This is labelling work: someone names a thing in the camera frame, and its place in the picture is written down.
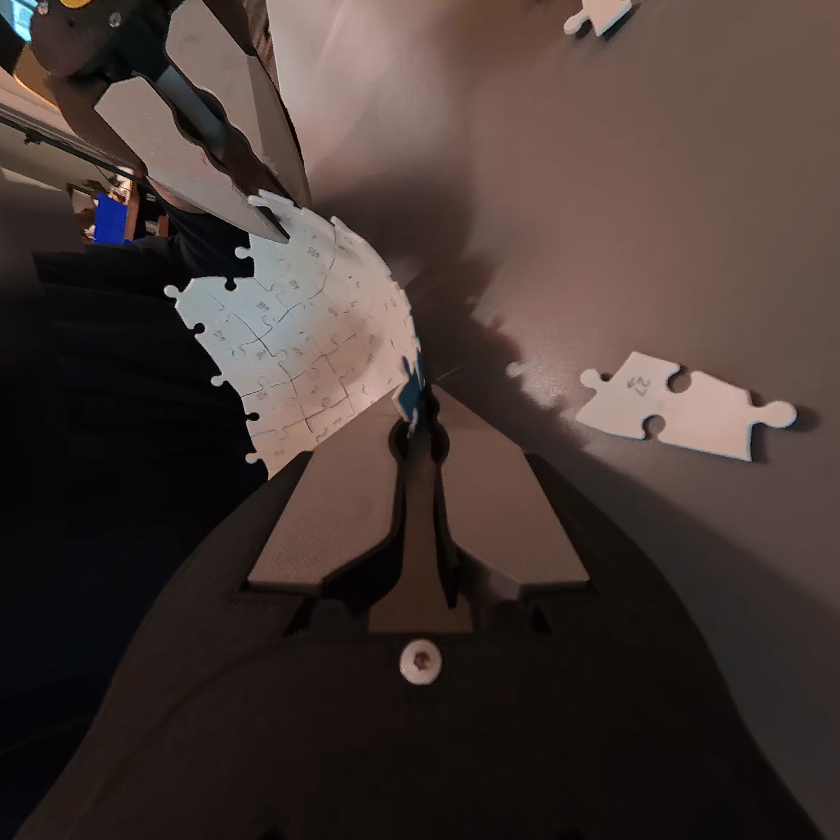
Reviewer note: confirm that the partly built white puzzle ball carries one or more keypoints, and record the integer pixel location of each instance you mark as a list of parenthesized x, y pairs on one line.
[(315, 328)]

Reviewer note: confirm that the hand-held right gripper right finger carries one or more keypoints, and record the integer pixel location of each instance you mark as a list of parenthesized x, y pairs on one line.
[(505, 518)]

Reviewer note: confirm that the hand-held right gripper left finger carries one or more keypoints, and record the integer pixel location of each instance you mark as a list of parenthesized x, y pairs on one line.
[(328, 518)]

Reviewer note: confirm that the white puzzle piece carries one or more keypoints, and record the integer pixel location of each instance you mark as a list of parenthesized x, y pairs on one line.
[(682, 407), (600, 13)]

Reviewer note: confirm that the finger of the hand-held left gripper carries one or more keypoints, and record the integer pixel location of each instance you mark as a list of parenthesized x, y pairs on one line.
[(151, 124), (223, 65)]

